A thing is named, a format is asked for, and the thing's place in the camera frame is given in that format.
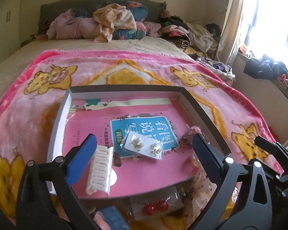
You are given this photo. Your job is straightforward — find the pink cartoon fleece blanket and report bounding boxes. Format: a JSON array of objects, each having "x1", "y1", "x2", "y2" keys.
[{"x1": 0, "y1": 49, "x2": 288, "y2": 229}]

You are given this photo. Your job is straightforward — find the white plastic hair claw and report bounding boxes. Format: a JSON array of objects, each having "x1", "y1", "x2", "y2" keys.
[{"x1": 86, "y1": 145, "x2": 118, "y2": 197}]

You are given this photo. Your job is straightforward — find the dark green headboard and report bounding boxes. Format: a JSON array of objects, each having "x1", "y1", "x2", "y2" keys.
[{"x1": 38, "y1": 0, "x2": 167, "y2": 35}]

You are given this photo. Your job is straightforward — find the earrings on white card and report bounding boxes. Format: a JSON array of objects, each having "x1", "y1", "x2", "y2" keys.
[{"x1": 120, "y1": 130, "x2": 163, "y2": 160}]

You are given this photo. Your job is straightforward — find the cream wardrobe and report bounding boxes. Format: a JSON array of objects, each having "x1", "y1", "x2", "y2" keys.
[{"x1": 0, "y1": 0, "x2": 21, "y2": 63}]

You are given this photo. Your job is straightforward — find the person's left hand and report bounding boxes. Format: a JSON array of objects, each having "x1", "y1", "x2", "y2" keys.
[{"x1": 94, "y1": 211, "x2": 111, "y2": 230}]

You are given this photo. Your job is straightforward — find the pile of clothes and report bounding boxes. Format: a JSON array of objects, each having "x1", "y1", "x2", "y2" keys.
[{"x1": 142, "y1": 9, "x2": 236, "y2": 86}]

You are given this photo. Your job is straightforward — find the pink book in box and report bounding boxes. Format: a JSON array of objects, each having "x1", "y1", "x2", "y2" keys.
[{"x1": 62, "y1": 98, "x2": 198, "y2": 197}]

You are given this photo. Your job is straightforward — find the dark clothes on windowsill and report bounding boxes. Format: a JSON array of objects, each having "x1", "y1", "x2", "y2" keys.
[{"x1": 239, "y1": 45, "x2": 288, "y2": 99}]

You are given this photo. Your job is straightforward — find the beige bed sheet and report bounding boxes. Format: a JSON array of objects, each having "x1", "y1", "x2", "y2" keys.
[{"x1": 0, "y1": 36, "x2": 191, "y2": 99}]

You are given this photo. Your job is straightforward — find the dark floral rolled quilt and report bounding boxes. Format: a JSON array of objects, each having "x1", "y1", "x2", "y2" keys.
[{"x1": 69, "y1": 2, "x2": 147, "y2": 43}]

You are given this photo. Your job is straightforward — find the red cherry clip in bag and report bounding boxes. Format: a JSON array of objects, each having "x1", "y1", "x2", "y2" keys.
[{"x1": 129, "y1": 186, "x2": 184, "y2": 221}]

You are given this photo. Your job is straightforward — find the cream curtain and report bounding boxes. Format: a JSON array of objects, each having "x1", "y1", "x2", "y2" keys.
[{"x1": 215, "y1": 0, "x2": 243, "y2": 66}]

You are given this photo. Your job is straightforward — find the pink pillow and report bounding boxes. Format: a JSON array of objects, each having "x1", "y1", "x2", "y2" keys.
[{"x1": 46, "y1": 9, "x2": 98, "y2": 40}]

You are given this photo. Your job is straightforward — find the blue rectangular jewelry box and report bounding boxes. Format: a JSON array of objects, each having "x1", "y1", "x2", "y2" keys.
[{"x1": 97, "y1": 206, "x2": 131, "y2": 230}]

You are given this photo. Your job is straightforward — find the shallow grey cardboard box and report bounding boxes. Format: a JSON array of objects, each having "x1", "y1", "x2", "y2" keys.
[{"x1": 47, "y1": 85, "x2": 230, "y2": 199}]

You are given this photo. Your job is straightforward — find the orange floral crumpled cloth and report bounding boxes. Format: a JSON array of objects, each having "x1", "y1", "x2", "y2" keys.
[{"x1": 93, "y1": 3, "x2": 137, "y2": 43}]

